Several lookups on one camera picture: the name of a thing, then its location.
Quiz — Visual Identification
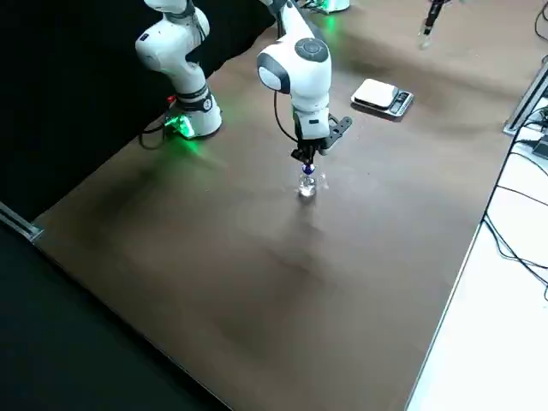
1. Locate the arm wrist cable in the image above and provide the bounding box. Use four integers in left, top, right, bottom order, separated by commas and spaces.
272, 88, 301, 145

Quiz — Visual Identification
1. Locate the silver electronic balance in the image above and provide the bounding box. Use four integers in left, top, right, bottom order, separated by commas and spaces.
350, 78, 415, 117

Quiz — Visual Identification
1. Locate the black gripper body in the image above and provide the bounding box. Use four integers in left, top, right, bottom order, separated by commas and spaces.
290, 135, 330, 158

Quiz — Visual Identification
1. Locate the black cable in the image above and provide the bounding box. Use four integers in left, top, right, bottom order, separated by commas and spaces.
482, 139, 548, 301

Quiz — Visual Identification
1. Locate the dropper bottle blue cap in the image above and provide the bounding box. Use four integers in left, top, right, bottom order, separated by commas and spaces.
297, 167, 319, 199

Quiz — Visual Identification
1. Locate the aluminium frame post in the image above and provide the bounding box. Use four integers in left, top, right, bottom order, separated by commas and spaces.
0, 200, 45, 243
502, 63, 548, 136

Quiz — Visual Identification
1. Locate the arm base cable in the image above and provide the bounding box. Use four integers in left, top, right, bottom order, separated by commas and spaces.
140, 114, 181, 150

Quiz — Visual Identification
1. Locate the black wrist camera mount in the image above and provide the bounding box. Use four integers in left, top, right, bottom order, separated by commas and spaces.
319, 115, 354, 158

